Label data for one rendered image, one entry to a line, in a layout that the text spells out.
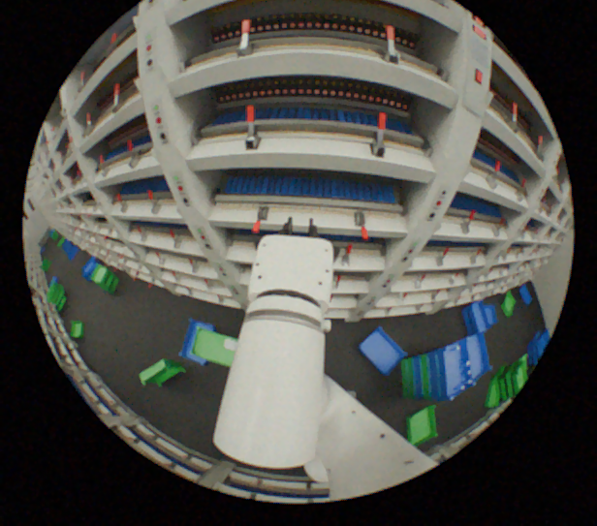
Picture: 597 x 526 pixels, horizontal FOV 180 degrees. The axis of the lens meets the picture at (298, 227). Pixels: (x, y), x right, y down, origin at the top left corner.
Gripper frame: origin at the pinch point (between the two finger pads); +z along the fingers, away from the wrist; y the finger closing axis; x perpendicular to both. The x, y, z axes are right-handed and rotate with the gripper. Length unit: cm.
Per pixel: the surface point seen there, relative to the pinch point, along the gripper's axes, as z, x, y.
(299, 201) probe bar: 17.7, 3.6, 1.5
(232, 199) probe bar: 17.7, 3.6, 21.2
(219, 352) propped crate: -5, 99, 49
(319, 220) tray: 15.6, 7.6, -4.0
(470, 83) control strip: 6.5, -34.7, -33.3
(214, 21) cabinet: 23, -54, 28
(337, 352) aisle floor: 7, 101, -27
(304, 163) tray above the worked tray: 12.1, -8.6, 0.3
